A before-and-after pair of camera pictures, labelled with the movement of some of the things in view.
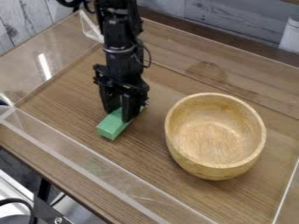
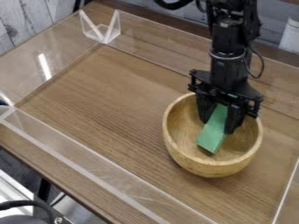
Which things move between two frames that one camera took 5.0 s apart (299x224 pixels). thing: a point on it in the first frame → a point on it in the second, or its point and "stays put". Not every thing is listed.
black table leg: [43, 190] stays put
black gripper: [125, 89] → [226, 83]
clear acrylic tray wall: [51, 108] stays put
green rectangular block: [114, 124] → [213, 132]
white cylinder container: [290, 38] stays put
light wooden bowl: [217, 135] stays put
